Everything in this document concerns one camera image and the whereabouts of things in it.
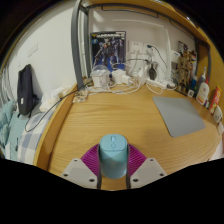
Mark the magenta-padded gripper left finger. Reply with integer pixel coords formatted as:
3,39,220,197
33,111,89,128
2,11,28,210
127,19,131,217
60,143,103,190

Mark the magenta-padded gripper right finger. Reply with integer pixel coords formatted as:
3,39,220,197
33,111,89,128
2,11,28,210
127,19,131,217
125,143,168,190

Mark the light blue computer mouse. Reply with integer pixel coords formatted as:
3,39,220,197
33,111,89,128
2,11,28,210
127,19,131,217
98,133,129,179

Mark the grey mouse pad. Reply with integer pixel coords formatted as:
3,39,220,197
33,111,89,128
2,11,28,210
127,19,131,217
152,96,207,138

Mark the light blue checked blanket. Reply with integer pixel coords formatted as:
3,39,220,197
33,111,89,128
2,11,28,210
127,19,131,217
0,99,56,164

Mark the crumpled white plastic bag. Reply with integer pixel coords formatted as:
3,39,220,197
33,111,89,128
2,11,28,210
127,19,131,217
39,87,69,113

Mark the translucent white cup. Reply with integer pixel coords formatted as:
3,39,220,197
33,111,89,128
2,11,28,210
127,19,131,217
216,121,224,136

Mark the white power strip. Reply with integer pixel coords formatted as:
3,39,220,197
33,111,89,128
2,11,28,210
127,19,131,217
145,78,176,90

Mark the white lotion pump bottle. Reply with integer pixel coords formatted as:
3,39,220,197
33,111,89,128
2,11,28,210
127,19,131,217
195,79,210,106

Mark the clear plastic jar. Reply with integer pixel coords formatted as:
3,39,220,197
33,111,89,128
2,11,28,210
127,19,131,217
90,65,111,88

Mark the black hanging bag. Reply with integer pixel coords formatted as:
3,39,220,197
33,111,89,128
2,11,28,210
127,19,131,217
16,64,39,118

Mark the steel cup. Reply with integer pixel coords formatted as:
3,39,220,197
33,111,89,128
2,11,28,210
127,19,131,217
148,62,158,81

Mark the white charger block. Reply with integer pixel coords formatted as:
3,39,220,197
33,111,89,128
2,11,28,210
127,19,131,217
111,68,131,85

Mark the brown tree creature figure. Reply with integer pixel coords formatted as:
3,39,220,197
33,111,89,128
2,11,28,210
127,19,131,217
174,53,196,94

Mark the dark spray bottle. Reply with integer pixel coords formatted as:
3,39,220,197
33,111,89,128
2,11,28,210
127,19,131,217
196,66,208,88

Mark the robot model kit box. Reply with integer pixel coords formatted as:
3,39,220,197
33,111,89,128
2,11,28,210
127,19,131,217
89,30,127,76

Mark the black cable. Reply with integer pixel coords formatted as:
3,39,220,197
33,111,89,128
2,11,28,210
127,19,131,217
24,89,81,133

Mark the white cable tangle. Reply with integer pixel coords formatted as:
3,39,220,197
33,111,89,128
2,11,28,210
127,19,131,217
84,58,158,96

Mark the white wall box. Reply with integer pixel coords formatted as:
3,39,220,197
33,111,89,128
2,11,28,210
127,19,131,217
170,49,181,63

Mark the black metal desk frame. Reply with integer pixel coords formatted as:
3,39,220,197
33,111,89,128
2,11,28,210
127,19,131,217
70,0,213,91

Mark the white wall socket plate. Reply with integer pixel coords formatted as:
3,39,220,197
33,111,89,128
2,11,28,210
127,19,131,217
138,41,149,56
129,40,139,54

